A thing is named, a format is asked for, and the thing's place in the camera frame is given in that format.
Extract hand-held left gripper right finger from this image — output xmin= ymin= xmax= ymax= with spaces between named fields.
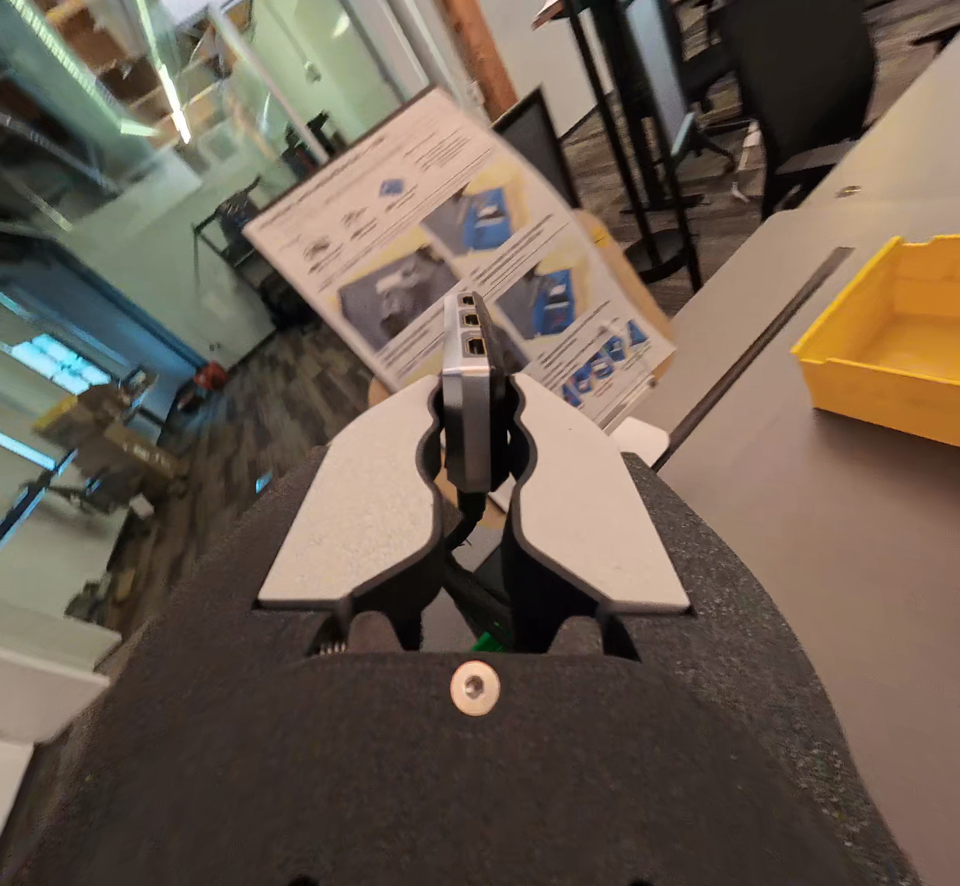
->
xmin=503 ymin=373 xmax=693 ymax=616

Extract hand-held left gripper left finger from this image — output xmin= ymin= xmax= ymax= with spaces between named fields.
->
xmin=258 ymin=381 xmax=448 ymax=613

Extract silver port hub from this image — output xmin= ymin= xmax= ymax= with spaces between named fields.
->
xmin=435 ymin=288 xmax=529 ymax=497

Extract yellow plastic bin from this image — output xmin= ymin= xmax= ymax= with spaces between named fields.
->
xmin=791 ymin=232 xmax=960 ymax=449

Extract cardboard boxes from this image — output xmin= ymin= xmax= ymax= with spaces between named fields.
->
xmin=33 ymin=384 xmax=189 ymax=505

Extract instruction sheet on stand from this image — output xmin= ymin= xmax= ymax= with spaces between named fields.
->
xmin=368 ymin=211 xmax=679 ymax=437

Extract printed instruction sheet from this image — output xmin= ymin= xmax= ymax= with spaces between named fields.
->
xmin=243 ymin=85 xmax=678 ymax=433

